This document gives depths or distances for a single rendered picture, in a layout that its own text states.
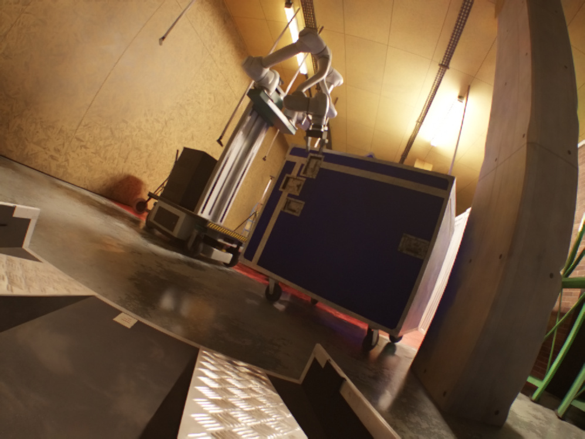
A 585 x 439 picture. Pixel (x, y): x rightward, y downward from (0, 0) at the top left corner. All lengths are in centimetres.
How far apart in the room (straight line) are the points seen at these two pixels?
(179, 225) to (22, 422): 211
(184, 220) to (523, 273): 220
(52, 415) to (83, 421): 4
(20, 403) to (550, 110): 196
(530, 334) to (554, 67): 141
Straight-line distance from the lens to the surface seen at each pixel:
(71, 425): 45
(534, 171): 145
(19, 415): 44
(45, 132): 322
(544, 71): 188
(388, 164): 180
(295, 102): 190
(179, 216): 241
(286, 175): 205
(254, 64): 252
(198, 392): 49
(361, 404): 59
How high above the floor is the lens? 35
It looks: 6 degrees up
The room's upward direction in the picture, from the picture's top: 24 degrees clockwise
